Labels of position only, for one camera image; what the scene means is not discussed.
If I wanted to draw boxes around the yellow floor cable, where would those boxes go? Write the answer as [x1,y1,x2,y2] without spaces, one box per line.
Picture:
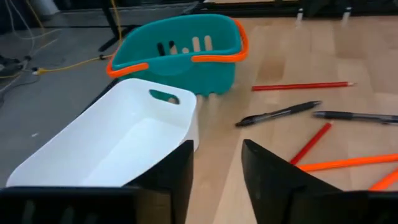
[0,0,124,78]

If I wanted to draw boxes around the black aluminium table frame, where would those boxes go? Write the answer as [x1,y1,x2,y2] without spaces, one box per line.
[183,0,398,18]

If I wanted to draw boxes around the red pencil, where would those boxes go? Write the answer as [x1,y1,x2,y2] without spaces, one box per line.
[251,81,357,92]
[289,121,333,166]

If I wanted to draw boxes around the white plastic bin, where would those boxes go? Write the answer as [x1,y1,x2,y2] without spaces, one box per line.
[6,77,200,188]

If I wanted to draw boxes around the orange pencil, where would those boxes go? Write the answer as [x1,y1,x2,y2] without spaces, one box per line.
[368,167,398,192]
[297,154,398,172]

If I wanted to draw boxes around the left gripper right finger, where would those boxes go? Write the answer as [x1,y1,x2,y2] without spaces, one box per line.
[241,139,398,224]

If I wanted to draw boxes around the teal basket orange rim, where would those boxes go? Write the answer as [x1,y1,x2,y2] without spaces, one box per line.
[105,13,249,96]

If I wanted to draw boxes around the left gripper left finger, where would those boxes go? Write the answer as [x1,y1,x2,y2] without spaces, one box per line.
[0,139,194,224]

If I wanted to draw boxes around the black ballpoint pen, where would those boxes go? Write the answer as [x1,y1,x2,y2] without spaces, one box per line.
[234,100,323,128]
[312,110,398,126]

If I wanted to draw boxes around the black stand legs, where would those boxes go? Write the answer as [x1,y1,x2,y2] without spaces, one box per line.
[98,0,137,52]

